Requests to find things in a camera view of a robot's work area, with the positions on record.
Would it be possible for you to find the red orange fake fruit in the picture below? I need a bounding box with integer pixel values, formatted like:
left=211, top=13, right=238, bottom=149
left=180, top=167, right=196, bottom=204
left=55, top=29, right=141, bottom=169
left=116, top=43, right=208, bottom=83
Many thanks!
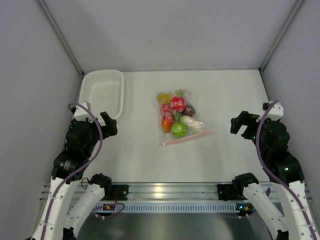
left=161, top=115, right=175, bottom=133

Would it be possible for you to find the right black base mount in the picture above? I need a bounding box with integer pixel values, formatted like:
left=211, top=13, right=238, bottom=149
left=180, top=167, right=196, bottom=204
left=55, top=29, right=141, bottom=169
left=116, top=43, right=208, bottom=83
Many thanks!
left=217, top=184, right=239, bottom=201

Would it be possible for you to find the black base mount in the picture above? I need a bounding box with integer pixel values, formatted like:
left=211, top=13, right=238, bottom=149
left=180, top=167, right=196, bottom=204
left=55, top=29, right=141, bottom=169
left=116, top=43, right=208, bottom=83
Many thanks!
left=217, top=184, right=239, bottom=201
left=102, top=184, right=129, bottom=202

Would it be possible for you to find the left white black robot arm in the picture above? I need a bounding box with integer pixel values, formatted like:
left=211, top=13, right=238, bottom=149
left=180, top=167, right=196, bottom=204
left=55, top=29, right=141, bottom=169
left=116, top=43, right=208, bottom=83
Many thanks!
left=31, top=112, right=118, bottom=240

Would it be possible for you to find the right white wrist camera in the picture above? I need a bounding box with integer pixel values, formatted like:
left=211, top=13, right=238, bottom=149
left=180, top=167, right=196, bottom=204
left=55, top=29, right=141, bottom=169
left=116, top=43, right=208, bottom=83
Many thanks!
left=262, top=101, right=284, bottom=121

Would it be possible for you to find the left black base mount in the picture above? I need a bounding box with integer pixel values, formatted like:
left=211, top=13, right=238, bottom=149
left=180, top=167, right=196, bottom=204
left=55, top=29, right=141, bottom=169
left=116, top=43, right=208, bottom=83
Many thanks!
left=102, top=184, right=129, bottom=202

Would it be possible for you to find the red fake tomato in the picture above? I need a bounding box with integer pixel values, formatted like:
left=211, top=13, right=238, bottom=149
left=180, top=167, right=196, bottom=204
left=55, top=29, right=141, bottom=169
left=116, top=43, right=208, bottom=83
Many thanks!
left=160, top=96, right=186, bottom=116

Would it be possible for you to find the clear zip top bag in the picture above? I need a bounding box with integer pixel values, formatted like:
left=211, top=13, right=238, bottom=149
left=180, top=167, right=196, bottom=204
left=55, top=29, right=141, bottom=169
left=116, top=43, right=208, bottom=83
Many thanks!
left=155, top=88, right=211, bottom=147

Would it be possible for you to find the slotted white cable duct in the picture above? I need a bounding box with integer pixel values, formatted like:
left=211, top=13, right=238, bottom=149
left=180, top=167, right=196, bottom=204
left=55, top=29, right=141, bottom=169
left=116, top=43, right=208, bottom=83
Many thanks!
left=49, top=201, right=253, bottom=213

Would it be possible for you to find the aluminium mounting rail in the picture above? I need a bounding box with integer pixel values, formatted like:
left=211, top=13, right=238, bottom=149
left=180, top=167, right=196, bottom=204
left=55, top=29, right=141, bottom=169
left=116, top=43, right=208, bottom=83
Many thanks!
left=39, top=181, right=313, bottom=202

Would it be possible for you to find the yellow fake fruit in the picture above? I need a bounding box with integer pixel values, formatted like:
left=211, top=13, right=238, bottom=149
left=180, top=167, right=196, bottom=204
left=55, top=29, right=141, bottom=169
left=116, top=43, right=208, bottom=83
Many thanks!
left=156, top=92, right=171, bottom=105

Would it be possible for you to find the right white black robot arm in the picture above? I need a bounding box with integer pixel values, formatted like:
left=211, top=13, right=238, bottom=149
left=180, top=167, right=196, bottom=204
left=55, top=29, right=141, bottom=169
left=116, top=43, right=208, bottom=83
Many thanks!
left=230, top=106, right=320, bottom=240

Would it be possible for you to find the white fake radish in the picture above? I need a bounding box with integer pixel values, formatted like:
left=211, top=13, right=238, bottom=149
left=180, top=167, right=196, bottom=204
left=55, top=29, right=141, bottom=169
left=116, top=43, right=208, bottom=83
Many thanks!
left=180, top=115, right=205, bottom=132

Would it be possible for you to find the purple fake eggplant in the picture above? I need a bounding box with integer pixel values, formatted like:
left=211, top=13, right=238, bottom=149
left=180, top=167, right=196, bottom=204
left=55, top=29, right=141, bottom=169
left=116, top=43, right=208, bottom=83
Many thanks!
left=183, top=101, right=196, bottom=118

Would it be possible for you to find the green fake apple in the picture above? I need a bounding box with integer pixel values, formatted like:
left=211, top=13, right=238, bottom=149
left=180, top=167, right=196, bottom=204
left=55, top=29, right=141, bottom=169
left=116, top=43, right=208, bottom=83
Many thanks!
left=170, top=121, right=188, bottom=138

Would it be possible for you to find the white perforated plastic basket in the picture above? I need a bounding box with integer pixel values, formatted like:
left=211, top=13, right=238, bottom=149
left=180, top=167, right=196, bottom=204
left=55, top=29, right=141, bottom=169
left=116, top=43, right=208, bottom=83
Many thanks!
left=79, top=70, right=124, bottom=124

